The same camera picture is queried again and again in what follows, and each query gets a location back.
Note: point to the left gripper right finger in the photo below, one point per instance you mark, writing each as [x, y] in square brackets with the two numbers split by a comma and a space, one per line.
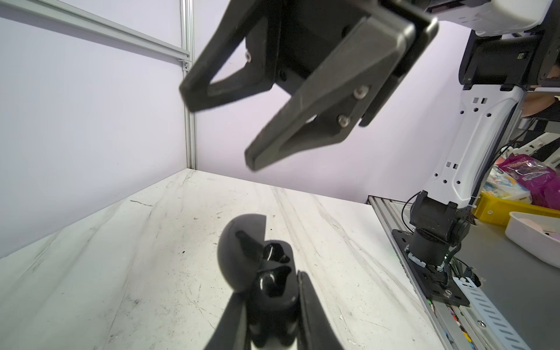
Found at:
[314, 330]

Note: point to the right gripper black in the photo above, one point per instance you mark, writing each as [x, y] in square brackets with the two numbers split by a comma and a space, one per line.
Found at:
[340, 61]

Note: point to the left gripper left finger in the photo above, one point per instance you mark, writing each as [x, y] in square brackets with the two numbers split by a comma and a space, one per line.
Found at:
[232, 332]

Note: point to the black earbud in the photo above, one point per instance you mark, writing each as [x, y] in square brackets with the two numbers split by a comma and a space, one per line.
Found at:
[273, 283]
[274, 252]

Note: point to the black earbud charging case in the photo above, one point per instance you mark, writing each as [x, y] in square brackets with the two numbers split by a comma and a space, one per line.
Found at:
[272, 322]

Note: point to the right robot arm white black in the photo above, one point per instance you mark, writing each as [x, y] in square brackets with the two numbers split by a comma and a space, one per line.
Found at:
[511, 48]

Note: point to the yellow storage bin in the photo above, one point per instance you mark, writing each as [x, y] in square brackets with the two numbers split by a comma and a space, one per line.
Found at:
[496, 211]

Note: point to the white plastic tray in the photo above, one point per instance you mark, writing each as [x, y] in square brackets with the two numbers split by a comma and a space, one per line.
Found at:
[536, 234]

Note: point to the pink plastic bag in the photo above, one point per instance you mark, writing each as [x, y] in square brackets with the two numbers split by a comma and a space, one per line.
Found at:
[539, 179]

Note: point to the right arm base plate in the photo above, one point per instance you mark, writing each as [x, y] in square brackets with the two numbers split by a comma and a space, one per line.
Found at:
[431, 271]

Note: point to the aluminium mounting rail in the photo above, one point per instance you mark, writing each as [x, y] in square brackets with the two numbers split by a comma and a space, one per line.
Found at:
[462, 314]

